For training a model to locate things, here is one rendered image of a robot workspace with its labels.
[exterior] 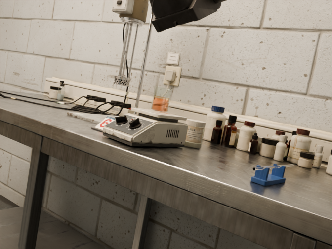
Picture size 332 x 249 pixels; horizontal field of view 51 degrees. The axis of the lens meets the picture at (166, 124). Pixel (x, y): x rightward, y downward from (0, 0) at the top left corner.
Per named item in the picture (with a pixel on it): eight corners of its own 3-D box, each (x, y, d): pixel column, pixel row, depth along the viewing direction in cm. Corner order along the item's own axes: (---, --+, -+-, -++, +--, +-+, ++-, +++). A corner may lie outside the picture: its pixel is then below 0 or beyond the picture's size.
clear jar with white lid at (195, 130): (180, 143, 108) (185, 117, 107) (199, 146, 108) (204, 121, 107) (182, 146, 102) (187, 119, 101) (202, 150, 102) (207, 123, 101)
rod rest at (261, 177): (265, 186, 69) (269, 169, 69) (249, 181, 71) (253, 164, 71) (285, 182, 77) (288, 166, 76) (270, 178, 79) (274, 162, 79)
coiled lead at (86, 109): (55, 111, 132) (58, 97, 132) (18, 100, 148) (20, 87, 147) (118, 116, 160) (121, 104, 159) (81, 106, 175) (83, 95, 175)
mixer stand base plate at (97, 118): (102, 125, 117) (102, 121, 117) (65, 114, 129) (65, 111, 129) (156, 127, 142) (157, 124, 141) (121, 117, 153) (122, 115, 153)
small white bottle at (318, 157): (313, 166, 112) (317, 144, 111) (321, 168, 110) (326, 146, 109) (310, 166, 110) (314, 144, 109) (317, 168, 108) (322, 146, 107)
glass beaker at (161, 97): (161, 112, 104) (166, 86, 103) (171, 115, 100) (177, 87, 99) (144, 110, 101) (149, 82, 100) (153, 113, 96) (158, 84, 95)
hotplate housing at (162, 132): (131, 147, 85) (137, 115, 84) (100, 136, 94) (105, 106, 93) (190, 148, 101) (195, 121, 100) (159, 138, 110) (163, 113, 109)
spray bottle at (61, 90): (56, 99, 188) (59, 80, 187) (57, 99, 191) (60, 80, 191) (63, 101, 189) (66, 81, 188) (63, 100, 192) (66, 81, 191)
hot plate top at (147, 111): (157, 117, 90) (158, 114, 90) (129, 109, 99) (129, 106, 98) (187, 120, 99) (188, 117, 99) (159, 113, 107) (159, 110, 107)
